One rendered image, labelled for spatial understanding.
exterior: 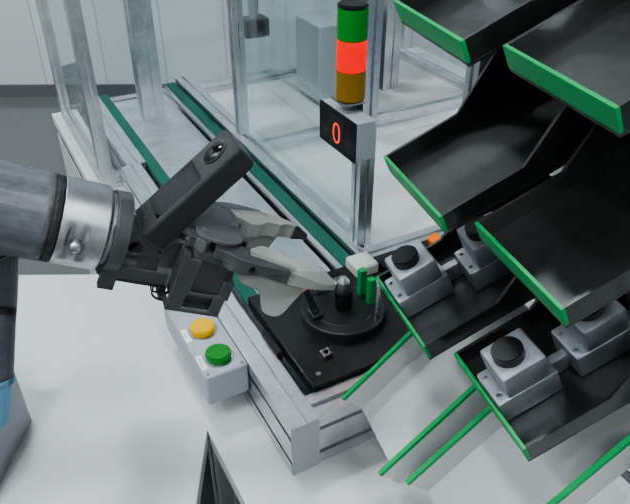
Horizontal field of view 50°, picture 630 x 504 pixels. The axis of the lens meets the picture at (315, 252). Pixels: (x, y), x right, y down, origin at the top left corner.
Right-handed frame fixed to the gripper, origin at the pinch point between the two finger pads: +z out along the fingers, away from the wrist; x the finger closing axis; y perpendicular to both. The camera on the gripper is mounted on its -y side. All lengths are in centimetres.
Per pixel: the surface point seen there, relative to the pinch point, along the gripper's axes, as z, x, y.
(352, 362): 24.7, -16.6, 25.8
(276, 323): 17.0, -29.0, 29.4
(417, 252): 12.7, -1.4, -1.9
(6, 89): -17, -417, 146
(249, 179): 28, -87, 30
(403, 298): 13.1, -0.1, 3.4
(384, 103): 80, -134, 12
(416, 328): 15.2, 1.9, 5.7
